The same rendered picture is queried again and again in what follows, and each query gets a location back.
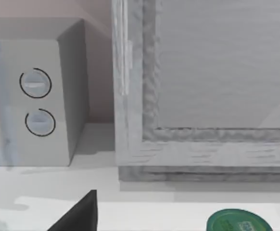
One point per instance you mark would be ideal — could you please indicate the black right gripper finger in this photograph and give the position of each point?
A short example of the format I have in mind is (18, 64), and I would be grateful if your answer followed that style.
(82, 214)

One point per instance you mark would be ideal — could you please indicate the green can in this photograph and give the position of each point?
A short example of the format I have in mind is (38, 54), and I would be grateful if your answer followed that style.
(236, 221)

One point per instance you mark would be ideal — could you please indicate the round microwave knob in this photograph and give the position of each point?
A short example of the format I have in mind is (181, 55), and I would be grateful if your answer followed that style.
(40, 122)
(35, 83)

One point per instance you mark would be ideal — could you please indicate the grey cabinet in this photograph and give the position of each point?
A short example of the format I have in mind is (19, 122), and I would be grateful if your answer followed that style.
(202, 96)

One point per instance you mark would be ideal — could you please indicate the pale microwave oven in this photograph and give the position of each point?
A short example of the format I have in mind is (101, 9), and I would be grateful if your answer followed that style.
(34, 96)

